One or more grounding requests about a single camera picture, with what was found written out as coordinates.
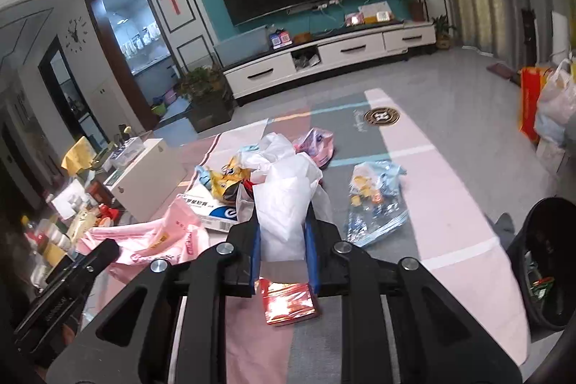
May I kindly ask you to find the red shiny wrapper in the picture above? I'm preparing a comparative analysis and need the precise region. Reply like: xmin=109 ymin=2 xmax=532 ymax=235
xmin=258 ymin=278 xmax=322 ymax=326

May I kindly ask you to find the red and orange bag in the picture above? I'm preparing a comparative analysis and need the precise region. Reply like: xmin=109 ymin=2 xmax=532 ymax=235
xmin=517 ymin=67 xmax=554 ymax=144

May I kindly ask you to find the large white plastic bag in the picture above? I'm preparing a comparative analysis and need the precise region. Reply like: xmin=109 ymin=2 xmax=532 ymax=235
xmin=535 ymin=58 xmax=576 ymax=146

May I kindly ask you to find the red toy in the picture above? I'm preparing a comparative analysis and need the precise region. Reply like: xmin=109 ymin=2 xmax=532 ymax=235
xmin=96 ymin=204 xmax=122 ymax=225

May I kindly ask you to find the dark door mat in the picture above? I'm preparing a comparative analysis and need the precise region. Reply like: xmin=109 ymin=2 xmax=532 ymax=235
xmin=487 ymin=62 xmax=523 ymax=85

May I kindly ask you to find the black trash bin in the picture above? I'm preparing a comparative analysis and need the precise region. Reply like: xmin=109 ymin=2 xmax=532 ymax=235
xmin=506 ymin=197 xmax=576 ymax=342

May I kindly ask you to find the pink plastic bag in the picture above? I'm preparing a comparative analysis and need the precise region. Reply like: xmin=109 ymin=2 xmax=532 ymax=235
xmin=85 ymin=197 xmax=210 ymax=281

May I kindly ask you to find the black wall clock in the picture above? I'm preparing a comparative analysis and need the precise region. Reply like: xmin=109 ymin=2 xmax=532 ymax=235
xmin=65 ymin=16 xmax=88 ymax=52

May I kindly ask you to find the small clear storage box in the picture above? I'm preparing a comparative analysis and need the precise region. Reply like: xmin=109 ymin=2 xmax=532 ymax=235
xmin=110 ymin=136 xmax=145 ymax=169

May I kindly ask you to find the tall potted plant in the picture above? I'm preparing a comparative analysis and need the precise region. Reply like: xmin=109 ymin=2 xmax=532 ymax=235
xmin=398 ymin=0 xmax=428 ymax=22

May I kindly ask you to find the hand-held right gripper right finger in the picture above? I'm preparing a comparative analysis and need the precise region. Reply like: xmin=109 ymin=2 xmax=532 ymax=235
xmin=303 ymin=215 xmax=523 ymax=384

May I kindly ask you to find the clear printed plastic bag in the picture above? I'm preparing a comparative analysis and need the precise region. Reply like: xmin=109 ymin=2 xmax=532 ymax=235
xmin=343 ymin=161 xmax=408 ymax=247

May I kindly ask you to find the white and blue medicine box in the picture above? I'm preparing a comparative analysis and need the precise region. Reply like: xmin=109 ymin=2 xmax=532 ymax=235
xmin=180 ymin=179 xmax=246 ymax=232

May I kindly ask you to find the white television cabinet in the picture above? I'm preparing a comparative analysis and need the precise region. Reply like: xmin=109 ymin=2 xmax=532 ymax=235
xmin=222 ymin=21 xmax=437 ymax=99

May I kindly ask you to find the small potted plant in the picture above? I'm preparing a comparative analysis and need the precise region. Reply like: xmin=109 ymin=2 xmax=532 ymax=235
xmin=432 ymin=15 xmax=455 ymax=49

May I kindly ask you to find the white and orange desk calendar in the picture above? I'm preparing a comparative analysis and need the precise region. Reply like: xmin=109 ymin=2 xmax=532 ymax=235
xmin=359 ymin=1 xmax=392 ymax=24

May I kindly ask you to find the clear plastic storage tote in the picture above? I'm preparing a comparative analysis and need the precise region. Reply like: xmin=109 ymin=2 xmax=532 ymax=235
xmin=213 ymin=26 xmax=271 ymax=67

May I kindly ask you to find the large potted plant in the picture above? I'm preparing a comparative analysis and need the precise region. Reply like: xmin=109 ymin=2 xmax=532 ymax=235
xmin=177 ymin=67 xmax=235 ymax=130

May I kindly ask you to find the striped floor mat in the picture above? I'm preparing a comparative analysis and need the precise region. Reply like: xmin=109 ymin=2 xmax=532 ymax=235
xmin=81 ymin=89 xmax=532 ymax=384

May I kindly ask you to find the white box cabinet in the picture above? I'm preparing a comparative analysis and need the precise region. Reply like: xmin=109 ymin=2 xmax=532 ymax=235
xmin=103 ymin=138 xmax=187 ymax=223

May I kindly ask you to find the yellow cloth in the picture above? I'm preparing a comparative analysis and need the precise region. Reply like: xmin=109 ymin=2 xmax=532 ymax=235
xmin=60 ymin=136 xmax=97 ymax=175

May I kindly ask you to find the pink snack packet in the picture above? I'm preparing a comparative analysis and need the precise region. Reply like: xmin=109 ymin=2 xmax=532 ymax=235
xmin=292 ymin=127 xmax=336 ymax=168

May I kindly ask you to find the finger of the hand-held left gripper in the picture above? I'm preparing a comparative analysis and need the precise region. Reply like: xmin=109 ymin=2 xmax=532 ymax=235
xmin=67 ymin=238 xmax=122 ymax=277

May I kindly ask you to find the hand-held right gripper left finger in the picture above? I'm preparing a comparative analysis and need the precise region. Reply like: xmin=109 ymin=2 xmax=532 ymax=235
xmin=45 ymin=215 xmax=262 ymax=384

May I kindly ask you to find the yellow snack packet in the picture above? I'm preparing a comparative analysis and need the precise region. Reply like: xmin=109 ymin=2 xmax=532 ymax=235
xmin=209 ymin=157 xmax=253 ymax=200

